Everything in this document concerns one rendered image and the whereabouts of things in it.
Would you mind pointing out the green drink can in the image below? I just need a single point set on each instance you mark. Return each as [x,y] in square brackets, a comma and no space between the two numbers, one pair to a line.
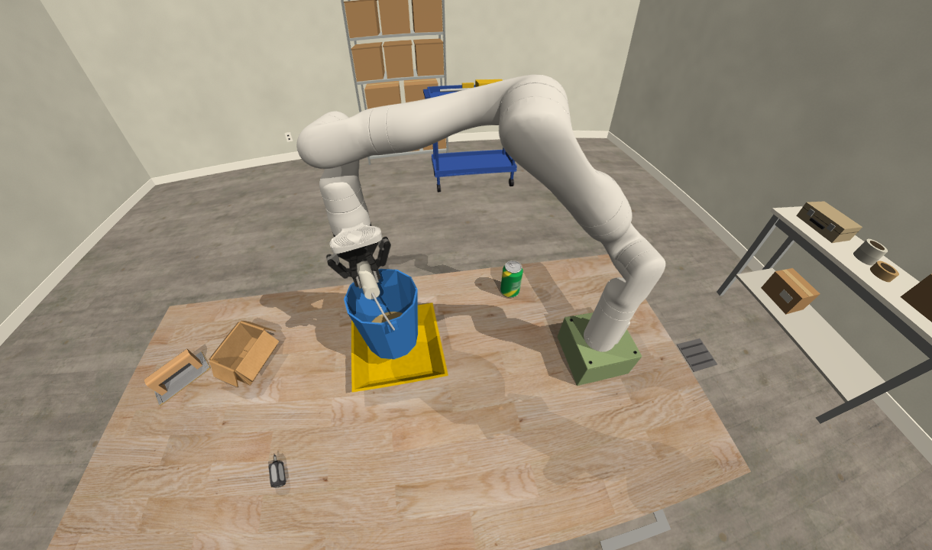
[511,279]

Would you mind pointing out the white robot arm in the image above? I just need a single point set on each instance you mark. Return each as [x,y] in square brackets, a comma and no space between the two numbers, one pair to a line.
[535,130]

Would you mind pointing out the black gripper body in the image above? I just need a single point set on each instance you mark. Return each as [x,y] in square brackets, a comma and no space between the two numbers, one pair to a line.
[359,253]

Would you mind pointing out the brown cardboard box with flaps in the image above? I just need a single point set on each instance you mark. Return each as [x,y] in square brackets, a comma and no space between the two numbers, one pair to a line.
[243,352]

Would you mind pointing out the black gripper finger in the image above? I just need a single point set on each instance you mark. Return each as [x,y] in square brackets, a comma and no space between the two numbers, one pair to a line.
[381,260]
[333,262]

